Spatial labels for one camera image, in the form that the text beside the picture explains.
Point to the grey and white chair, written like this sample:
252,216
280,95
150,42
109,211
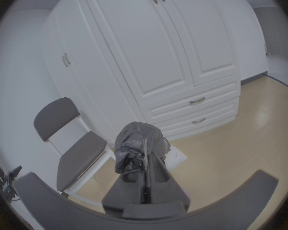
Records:
81,157

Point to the black plastic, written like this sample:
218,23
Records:
132,145

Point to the white wardrobe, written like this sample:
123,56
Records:
158,44

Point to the grey curtain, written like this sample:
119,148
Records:
278,32

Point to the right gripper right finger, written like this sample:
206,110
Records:
165,188

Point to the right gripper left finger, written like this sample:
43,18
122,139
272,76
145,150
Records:
127,193

